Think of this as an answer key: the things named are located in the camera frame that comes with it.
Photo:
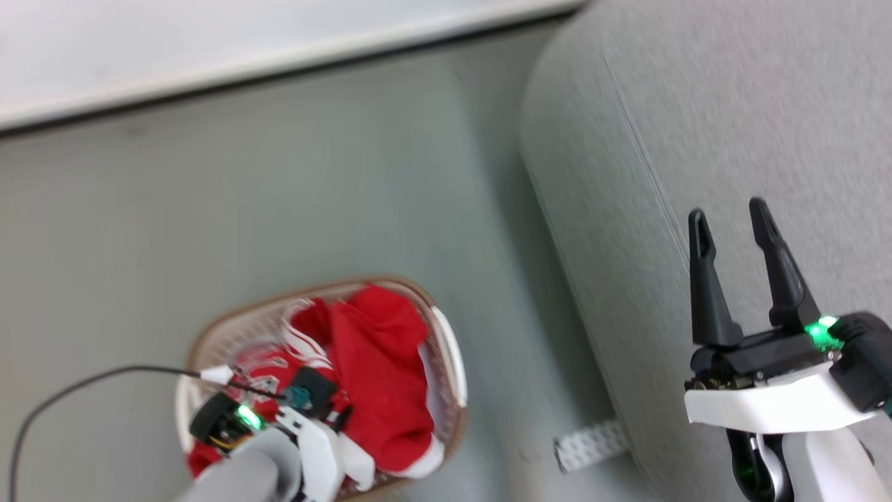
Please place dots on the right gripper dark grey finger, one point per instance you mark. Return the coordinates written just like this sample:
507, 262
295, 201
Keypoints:
784, 279
707, 293

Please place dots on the grey fabric sofa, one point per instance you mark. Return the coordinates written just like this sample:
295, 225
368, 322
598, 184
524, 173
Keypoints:
697, 104

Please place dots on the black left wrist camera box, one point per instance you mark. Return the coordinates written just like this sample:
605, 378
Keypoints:
311, 390

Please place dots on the red garment with white trim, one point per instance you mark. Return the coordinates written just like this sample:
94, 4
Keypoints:
376, 362

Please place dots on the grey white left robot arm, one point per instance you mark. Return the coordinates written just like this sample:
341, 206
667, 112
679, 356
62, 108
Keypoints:
244, 470

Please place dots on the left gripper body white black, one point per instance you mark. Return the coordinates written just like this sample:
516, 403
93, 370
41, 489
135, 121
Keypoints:
317, 450

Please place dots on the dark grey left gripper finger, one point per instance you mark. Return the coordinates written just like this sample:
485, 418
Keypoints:
342, 420

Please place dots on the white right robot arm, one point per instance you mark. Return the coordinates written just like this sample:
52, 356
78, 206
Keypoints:
836, 470

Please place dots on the white perforated strip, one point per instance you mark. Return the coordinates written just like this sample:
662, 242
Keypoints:
589, 446

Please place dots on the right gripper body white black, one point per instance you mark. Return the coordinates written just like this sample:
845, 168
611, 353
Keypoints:
766, 404

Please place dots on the brown wicker laundry basket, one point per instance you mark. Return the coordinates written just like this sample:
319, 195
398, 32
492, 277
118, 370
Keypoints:
452, 355

